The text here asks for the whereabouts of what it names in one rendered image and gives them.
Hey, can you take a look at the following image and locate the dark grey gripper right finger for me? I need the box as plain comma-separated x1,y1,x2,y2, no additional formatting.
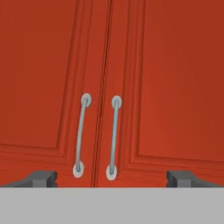
165,171,224,189

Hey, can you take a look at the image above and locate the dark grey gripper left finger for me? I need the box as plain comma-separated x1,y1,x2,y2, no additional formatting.
0,171,59,189

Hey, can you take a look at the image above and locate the red cabinet door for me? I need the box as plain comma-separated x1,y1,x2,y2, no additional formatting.
92,0,224,188
0,0,113,188

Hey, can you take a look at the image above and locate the silver bar door handle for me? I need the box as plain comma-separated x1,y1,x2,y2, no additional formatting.
72,92,93,179
105,94,123,181

